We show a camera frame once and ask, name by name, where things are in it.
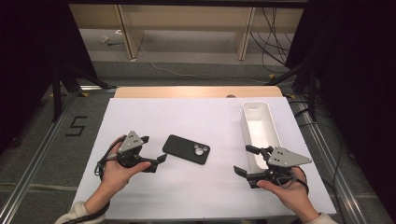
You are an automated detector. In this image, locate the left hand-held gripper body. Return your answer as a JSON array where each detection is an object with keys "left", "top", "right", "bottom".
[{"left": 116, "top": 130, "right": 146, "bottom": 169}]

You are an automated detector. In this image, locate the tangle of black cables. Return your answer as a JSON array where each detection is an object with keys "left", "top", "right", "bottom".
[{"left": 249, "top": 7, "right": 294, "bottom": 75}]

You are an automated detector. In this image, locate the person's right hand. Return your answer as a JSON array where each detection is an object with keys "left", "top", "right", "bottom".
[{"left": 257, "top": 166, "right": 316, "bottom": 216}]

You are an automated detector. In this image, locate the person's left hand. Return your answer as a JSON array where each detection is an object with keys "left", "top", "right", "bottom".
[{"left": 100, "top": 135, "right": 153, "bottom": 196}]

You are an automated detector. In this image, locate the light wooden shelf unit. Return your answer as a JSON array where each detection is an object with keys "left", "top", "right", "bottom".
[{"left": 68, "top": 3, "right": 304, "bottom": 62}]

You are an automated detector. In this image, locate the black floor cable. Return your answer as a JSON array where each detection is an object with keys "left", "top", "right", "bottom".
[{"left": 293, "top": 99, "right": 345, "bottom": 224}]

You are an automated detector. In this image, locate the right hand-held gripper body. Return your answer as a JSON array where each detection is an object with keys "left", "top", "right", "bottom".
[{"left": 263, "top": 146, "right": 313, "bottom": 187}]

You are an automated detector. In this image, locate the white plastic bin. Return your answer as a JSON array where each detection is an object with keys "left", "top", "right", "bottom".
[{"left": 240, "top": 101, "right": 289, "bottom": 175}]

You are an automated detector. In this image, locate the black curtain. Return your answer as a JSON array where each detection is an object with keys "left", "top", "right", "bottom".
[
  {"left": 284, "top": 0, "right": 396, "bottom": 220},
  {"left": 0, "top": 0, "right": 98, "bottom": 153}
]

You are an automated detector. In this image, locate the black metal stand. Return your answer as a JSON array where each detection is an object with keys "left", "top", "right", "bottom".
[
  {"left": 265, "top": 57, "right": 319, "bottom": 123},
  {"left": 50, "top": 60, "right": 117, "bottom": 123}
]

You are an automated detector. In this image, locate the aluminium floor rail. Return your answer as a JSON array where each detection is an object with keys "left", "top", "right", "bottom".
[
  {"left": 290, "top": 96, "right": 369, "bottom": 224},
  {"left": 0, "top": 92, "right": 79, "bottom": 224}
]

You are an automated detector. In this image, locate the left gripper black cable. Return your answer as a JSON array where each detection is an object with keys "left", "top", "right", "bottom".
[{"left": 69, "top": 134, "right": 126, "bottom": 224}]

